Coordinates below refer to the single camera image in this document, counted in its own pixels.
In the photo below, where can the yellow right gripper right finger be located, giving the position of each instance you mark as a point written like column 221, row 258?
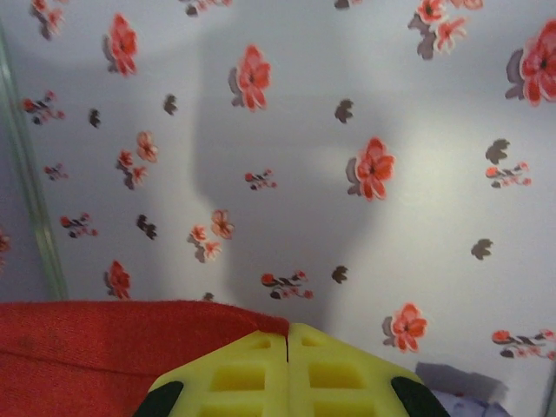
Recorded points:
column 339, row 382

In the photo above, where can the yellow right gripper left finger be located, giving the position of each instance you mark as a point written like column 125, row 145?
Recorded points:
column 234, row 382

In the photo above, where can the red t-shirt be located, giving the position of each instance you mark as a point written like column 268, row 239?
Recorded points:
column 87, row 356

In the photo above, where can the purple t-shirt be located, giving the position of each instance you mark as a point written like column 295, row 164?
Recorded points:
column 456, row 378

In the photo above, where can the aluminium frame post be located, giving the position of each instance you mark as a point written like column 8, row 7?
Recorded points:
column 30, row 182

